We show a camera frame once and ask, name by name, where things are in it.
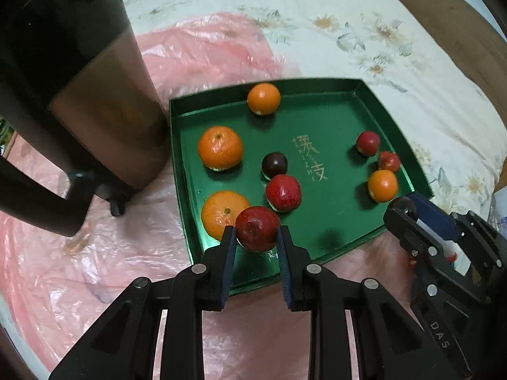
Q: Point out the pink plastic sheet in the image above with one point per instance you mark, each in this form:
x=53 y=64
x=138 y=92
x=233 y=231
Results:
x=119 y=253

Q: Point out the small orange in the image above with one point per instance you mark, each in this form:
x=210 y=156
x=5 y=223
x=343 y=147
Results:
x=264 y=98
x=382 y=185

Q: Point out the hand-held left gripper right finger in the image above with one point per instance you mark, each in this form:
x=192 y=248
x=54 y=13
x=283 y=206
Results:
x=283 y=261

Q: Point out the black and bronze kettle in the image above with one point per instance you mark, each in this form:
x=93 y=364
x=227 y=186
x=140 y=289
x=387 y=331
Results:
x=59 y=87

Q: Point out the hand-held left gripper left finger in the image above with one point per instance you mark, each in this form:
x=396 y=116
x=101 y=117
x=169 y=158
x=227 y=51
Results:
x=229 y=261

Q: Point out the large orange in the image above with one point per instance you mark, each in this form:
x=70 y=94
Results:
x=220 y=213
x=220 y=147

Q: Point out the green tray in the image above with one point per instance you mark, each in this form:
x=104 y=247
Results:
x=336 y=126

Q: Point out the small red apple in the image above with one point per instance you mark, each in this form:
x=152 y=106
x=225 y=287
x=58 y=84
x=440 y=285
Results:
x=389 y=161
x=367 y=142

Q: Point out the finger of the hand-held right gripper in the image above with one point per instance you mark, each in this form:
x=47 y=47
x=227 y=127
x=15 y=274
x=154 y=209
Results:
x=402 y=225
x=431 y=211

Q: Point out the floral cloth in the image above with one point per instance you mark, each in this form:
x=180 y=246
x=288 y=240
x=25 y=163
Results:
x=317 y=27

